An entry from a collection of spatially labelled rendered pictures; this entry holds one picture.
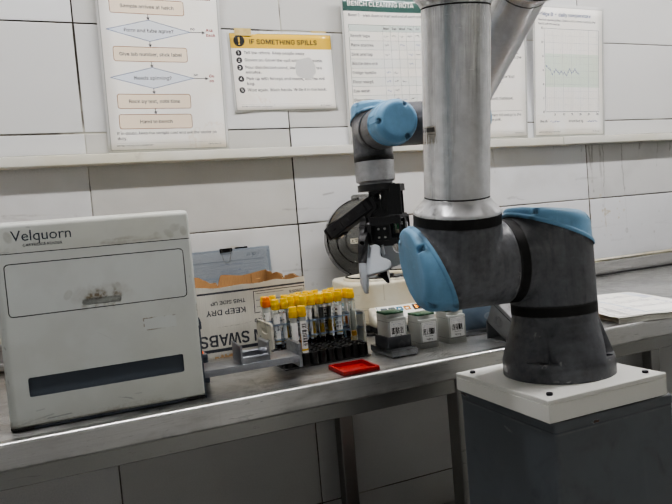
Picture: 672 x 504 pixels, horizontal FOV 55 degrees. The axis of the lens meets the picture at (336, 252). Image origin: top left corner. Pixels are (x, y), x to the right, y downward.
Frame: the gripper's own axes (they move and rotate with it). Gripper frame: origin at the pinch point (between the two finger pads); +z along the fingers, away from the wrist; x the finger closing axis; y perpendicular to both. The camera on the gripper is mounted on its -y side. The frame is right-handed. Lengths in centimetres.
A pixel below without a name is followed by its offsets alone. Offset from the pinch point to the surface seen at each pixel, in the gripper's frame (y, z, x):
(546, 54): 31, -59, 103
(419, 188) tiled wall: -6, -20, 70
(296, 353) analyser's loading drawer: -9.0, 8.1, -18.9
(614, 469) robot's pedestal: 40, 20, -32
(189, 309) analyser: -20.2, -2.4, -32.8
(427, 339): 8.8, 10.8, 3.2
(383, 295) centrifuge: -4.8, 4.5, 21.3
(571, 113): 38, -40, 110
